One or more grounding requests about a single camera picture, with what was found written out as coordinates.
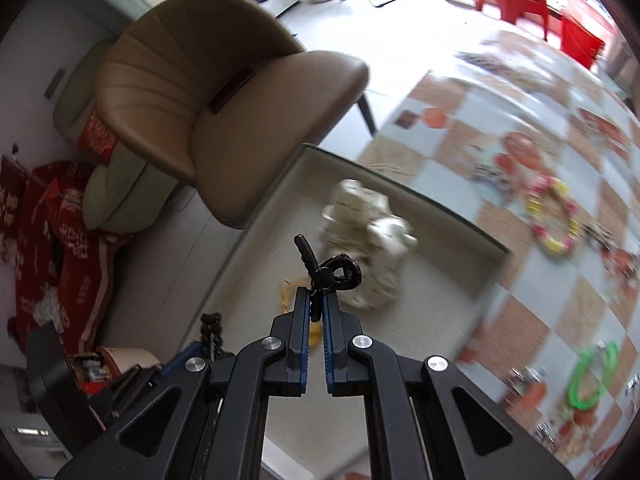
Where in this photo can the small silver clip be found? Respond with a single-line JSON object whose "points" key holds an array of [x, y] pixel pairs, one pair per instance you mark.
{"points": [[520, 380]]}

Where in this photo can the green plastic bangle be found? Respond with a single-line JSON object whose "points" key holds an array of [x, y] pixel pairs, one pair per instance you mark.
{"points": [[592, 374]]}

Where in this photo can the green cushion seat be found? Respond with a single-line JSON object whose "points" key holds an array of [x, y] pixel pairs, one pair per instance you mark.
{"points": [[124, 194]]}

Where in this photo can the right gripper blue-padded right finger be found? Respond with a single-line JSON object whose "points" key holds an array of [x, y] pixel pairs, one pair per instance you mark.
{"points": [[335, 350]]}

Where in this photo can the red plastic bucket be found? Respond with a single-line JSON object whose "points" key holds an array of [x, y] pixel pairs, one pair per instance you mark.
{"points": [[579, 43]]}

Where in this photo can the cream satin scrunchie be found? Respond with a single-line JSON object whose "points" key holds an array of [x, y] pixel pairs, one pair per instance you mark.
{"points": [[359, 222]]}

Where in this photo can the small silver earring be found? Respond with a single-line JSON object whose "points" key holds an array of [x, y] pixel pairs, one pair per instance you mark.
{"points": [[494, 177]]}

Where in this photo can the brown leather chair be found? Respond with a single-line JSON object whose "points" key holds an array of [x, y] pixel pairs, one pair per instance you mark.
{"points": [[219, 95]]}

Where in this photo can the black claw hair clip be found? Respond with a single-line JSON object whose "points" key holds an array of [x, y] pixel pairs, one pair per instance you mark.
{"points": [[339, 272]]}

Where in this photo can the grey storage tray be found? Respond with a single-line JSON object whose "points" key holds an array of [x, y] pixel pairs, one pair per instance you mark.
{"points": [[404, 403]]}

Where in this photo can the red patterned blanket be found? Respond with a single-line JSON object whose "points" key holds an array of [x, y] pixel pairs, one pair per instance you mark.
{"points": [[63, 271]]}

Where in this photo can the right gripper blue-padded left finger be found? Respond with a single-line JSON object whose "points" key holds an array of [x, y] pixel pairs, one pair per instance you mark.
{"points": [[298, 345]]}

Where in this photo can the black long hair clip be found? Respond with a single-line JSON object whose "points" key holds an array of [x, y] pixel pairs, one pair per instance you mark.
{"points": [[211, 338]]}

